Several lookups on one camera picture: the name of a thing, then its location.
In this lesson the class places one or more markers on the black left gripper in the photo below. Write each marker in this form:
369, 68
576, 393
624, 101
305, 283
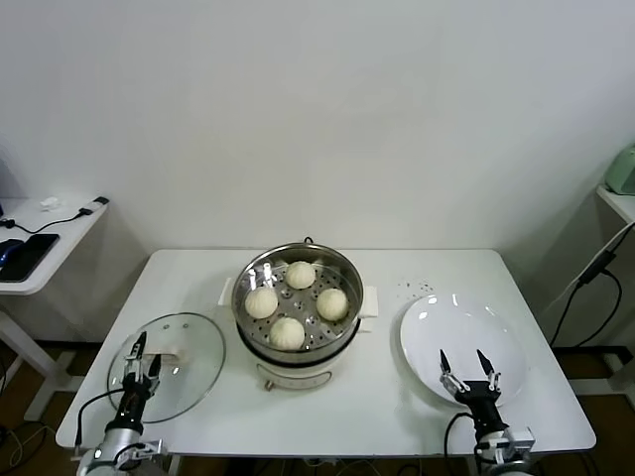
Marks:
134, 401

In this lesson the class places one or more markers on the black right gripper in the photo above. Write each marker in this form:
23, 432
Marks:
481, 401

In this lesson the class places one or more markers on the white steamed baozi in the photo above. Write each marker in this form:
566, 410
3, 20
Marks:
300, 274
261, 302
332, 304
287, 333

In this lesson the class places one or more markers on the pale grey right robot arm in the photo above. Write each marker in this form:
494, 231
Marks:
491, 443

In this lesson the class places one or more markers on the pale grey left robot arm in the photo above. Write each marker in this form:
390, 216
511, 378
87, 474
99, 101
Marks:
106, 448

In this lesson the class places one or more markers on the stainless steel steamer pot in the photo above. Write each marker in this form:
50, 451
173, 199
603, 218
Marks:
347, 287

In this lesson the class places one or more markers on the white round plate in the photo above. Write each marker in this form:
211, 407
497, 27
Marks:
461, 327

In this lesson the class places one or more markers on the white side table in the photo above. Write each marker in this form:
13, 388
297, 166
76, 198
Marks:
74, 235

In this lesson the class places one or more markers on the white electric cooker base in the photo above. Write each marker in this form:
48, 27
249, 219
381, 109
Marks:
297, 379

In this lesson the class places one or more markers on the black phone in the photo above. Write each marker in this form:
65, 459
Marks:
30, 253

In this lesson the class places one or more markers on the small black white adapter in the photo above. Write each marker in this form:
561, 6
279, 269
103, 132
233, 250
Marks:
100, 200

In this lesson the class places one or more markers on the blue computer mouse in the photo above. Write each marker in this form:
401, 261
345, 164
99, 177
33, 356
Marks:
10, 250

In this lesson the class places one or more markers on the small white object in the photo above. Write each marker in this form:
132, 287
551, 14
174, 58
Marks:
52, 203

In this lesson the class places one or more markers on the mint green appliance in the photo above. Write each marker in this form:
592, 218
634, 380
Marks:
624, 171

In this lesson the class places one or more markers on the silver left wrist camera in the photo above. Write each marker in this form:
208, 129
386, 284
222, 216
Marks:
144, 448

